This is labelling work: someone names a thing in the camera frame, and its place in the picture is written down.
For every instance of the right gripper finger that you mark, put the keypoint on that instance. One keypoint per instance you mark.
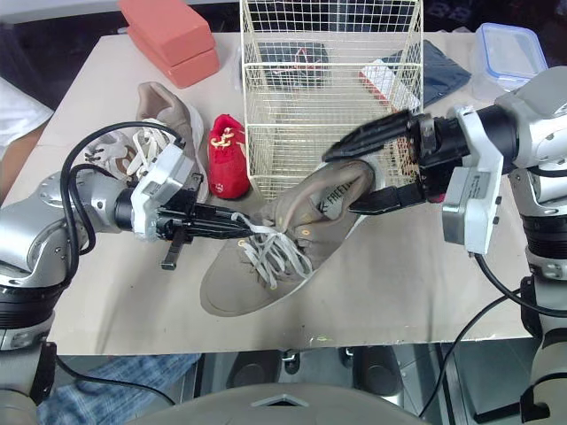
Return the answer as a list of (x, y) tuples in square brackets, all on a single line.
[(390, 199), (376, 133)]

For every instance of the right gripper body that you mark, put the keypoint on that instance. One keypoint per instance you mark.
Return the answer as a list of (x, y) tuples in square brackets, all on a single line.
[(436, 146)]

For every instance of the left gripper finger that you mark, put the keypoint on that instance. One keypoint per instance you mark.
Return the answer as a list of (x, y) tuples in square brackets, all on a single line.
[(221, 226)]

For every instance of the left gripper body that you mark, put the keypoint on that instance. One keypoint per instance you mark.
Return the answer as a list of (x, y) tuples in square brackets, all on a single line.
[(177, 221)]

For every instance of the large taupe lace-up shoe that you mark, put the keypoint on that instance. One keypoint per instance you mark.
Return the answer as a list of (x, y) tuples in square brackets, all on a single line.
[(248, 274), (166, 104)]

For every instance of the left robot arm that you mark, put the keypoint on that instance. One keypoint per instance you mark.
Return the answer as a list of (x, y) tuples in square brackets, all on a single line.
[(35, 230)]

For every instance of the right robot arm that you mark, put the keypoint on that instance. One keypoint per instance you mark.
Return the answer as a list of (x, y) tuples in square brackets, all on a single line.
[(540, 115)]

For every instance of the red and white pack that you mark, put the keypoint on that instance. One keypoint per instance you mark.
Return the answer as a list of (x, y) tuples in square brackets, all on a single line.
[(383, 82)]

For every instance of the small red shoe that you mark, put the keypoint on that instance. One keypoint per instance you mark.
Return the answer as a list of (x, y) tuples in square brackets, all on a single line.
[(228, 170)]

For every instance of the dark blue cloth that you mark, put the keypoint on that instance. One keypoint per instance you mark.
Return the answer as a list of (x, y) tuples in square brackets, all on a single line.
[(445, 73)]

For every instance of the small white beige sneaker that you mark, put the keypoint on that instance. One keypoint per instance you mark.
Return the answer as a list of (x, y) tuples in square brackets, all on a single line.
[(111, 152)]

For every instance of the clear box with blue lid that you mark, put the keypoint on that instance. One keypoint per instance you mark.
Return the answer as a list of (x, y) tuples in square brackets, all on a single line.
[(507, 53)]

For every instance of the orange-red foam block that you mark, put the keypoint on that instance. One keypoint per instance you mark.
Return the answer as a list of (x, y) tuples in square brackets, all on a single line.
[(168, 22), (195, 68)]

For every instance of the person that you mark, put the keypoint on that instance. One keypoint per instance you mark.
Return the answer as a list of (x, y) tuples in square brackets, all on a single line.
[(115, 376)]

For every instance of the robot body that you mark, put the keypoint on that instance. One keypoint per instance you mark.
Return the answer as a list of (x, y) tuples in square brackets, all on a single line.
[(283, 409)]

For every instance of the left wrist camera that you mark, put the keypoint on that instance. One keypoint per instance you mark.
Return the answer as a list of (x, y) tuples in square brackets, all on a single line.
[(161, 181)]

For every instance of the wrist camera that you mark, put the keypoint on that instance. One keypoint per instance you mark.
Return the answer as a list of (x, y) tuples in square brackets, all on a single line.
[(161, 181), (469, 199)]

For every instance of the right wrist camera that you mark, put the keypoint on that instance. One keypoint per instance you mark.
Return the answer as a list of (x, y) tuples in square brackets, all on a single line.
[(469, 199)]

